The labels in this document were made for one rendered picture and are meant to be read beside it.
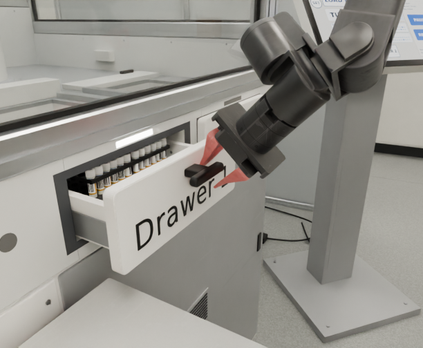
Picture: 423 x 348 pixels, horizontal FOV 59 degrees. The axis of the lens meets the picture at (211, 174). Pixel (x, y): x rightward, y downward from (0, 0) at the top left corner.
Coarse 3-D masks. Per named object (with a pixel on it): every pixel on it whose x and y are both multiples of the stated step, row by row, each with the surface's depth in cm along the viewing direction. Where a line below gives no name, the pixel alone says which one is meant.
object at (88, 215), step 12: (168, 144) 67; (180, 144) 66; (192, 144) 66; (168, 156) 68; (72, 192) 48; (72, 204) 47; (84, 204) 46; (96, 204) 45; (84, 216) 46; (96, 216) 46; (84, 228) 47; (96, 228) 46; (96, 240) 47; (108, 240) 46
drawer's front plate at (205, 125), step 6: (258, 96) 89; (240, 102) 83; (246, 102) 83; (252, 102) 85; (246, 108) 83; (210, 114) 72; (198, 120) 69; (204, 120) 69; (210, 120) 70; (198, 126) 69; (204, 126) 69; (210, 126) 70; (216, 126) 73; (198, 132) 70; (204, 132) 69; (198, 138) 70; (204, 138) 70
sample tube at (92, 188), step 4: (92, 168) 50; (88, 172) 50; (92, 172) 50; (88, 176) 50; (92, 176) 50; (88, 184) 51; (92, 184) 51; (88, 188) 51; (92, 188) 51; (88, 192) 51; (92, 192) 51; (96, 192) 52; (92, 196) 51; (96, 196) 52
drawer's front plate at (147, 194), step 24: (168, 168) 48; (120, 192) 41; (144, 192) 44; (168, 192) 49; (192, 192) 54; (216, 192) 61; (120, 216) 41; (144, 216) 45; (168, 216) 50; (192, 216) 55; (120, 240) 42; (144, 240) 46; (168, 240) 51; (120, 264) 43
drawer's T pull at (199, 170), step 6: (216, 162) 53; (186, 168) 51; (192, 168) 51; (198, 168) 51; (204, 168) 51; (210, 168) 50; (216, 168) 51; (222, 168) 53; (186, 174) 51; (192, 174) 50; (198, 174) 49; (204, 174) 49; (210, 174) 50; (216, 174) 52; (192, 180) 48; (198, 180) 48; (204, 180) 49; (198, 186) 48
